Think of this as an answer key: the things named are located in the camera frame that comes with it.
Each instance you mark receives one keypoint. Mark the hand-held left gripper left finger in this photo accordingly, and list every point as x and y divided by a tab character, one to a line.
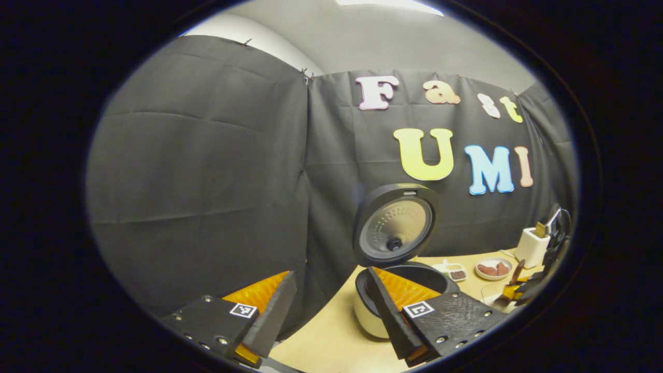
272	316

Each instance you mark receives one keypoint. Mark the red meat piece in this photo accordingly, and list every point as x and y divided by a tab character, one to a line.
487	270
502	269

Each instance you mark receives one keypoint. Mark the black backdrop cloth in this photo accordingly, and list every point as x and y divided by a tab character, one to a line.
197	181

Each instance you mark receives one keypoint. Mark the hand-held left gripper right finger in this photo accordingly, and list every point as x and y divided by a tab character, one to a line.
393	321

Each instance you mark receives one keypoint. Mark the white round plate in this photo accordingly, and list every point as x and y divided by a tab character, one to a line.
493	277

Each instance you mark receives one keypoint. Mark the white divided bean dish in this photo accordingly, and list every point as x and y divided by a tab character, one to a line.
456	273

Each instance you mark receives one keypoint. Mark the large ceiling light panel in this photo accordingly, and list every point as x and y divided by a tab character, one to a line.
388	4

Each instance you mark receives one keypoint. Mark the black rice cooker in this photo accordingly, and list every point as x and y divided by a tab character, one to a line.
396	228

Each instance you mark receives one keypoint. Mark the white utensil box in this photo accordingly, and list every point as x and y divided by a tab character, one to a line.
529	251

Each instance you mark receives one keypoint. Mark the clear box of rice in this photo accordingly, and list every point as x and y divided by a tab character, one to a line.
494	298

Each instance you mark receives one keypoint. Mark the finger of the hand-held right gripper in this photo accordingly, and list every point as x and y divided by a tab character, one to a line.
538	282

